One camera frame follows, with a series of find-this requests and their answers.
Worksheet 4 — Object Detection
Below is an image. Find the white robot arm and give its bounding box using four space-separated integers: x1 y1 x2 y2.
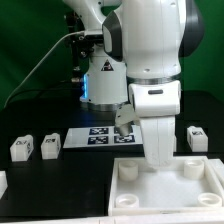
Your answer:
63 0 204 168

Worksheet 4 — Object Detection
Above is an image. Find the white obstacle piece left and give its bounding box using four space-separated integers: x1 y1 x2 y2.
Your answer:
0 171 8 199

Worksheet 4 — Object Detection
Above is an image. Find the white square table top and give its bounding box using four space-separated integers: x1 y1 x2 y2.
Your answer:
108 156 224 216

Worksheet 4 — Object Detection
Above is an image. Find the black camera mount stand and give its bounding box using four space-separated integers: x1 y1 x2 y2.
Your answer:
64 11 103 84

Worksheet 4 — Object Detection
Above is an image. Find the white sheet with markers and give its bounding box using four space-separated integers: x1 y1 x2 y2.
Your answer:
63 125 142 149

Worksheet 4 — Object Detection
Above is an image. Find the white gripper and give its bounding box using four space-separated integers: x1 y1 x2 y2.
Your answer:
140 116 175 168

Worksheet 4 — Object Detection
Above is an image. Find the grey cable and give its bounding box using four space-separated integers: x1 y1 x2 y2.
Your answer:
2 30 86 110

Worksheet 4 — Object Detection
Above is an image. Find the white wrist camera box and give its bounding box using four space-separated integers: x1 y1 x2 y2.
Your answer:
115 104 139 136

